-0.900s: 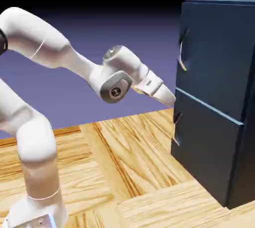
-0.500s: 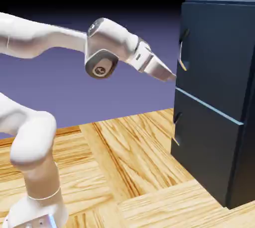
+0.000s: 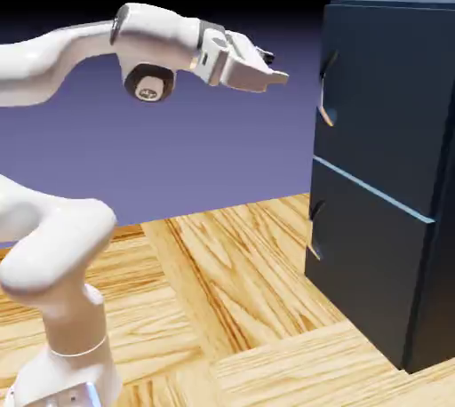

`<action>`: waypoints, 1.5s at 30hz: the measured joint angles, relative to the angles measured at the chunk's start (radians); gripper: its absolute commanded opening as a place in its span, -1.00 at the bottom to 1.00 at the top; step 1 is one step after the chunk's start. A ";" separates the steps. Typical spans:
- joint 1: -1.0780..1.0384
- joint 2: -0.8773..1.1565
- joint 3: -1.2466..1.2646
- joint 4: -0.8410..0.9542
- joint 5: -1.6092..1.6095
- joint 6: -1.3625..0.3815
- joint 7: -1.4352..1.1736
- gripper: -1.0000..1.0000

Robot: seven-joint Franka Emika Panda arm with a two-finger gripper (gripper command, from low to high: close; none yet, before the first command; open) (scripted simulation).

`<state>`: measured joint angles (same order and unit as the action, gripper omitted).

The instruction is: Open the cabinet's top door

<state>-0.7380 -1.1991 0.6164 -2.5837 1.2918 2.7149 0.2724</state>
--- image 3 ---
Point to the tall dark blue cabinet door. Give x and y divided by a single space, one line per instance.
380 108

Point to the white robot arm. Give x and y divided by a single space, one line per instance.
153 33

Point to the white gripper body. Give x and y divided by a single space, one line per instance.
241 65

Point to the short dark blue cabinet door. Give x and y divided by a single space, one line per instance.
362 257

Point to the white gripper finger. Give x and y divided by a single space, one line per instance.
277 78
266 54

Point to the dark blue cabinet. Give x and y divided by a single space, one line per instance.
387 179

